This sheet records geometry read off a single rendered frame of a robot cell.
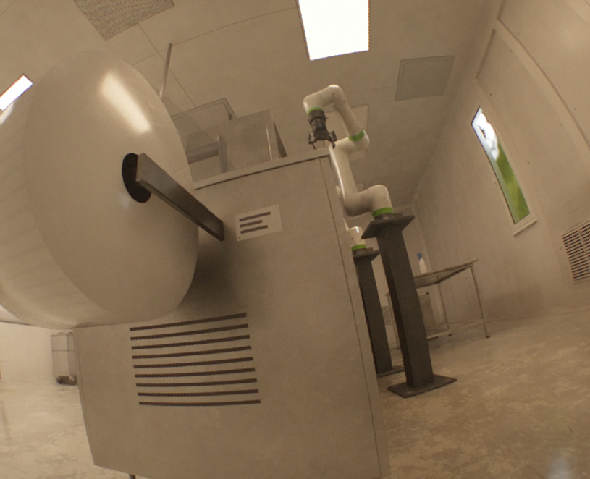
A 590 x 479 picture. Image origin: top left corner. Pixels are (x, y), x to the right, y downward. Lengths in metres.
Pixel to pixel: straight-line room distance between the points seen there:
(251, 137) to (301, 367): 0.95
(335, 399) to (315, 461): 0.14
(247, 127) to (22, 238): 1.11
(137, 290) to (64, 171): 0.17
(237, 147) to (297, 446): 1.07
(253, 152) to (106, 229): 0.92
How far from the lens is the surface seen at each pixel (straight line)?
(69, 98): 0.39
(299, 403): 0.60
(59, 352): 4.53
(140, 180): 0.42
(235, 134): 1.31
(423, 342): 1.65
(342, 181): 1.86
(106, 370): 0.82
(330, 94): 1.67
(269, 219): 0.63
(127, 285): 0.38
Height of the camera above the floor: 0.42
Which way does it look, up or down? 18 degrees up
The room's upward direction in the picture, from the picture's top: 10 degrees counter-clockwise
